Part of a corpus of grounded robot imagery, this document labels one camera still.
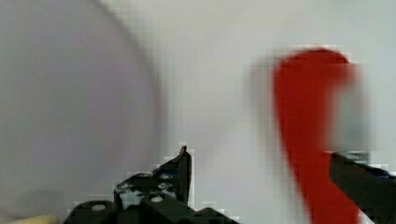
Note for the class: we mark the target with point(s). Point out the grey round plate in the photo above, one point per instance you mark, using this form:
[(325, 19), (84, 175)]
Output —
[(79, 106)]

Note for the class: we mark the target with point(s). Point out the red ketchup bottle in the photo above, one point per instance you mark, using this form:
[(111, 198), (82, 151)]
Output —
[(303, 86)]

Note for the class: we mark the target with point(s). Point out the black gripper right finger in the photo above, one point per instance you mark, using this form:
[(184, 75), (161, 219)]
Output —
[(373, 190)]

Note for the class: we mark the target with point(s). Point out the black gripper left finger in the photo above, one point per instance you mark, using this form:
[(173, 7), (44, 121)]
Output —
[(172, 178)]

